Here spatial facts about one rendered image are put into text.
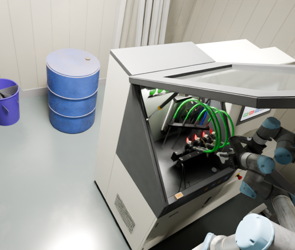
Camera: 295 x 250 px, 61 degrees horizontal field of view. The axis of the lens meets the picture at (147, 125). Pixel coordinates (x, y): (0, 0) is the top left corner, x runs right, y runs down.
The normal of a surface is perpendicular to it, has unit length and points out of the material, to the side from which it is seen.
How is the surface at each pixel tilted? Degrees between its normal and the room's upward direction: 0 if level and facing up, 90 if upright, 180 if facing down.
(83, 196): 0
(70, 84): 90
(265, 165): 45
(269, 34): 90
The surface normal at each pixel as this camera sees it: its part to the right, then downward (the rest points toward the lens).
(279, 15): -0.83, 0.23
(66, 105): -0.04, 0.69
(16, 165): 0.22, -0.70
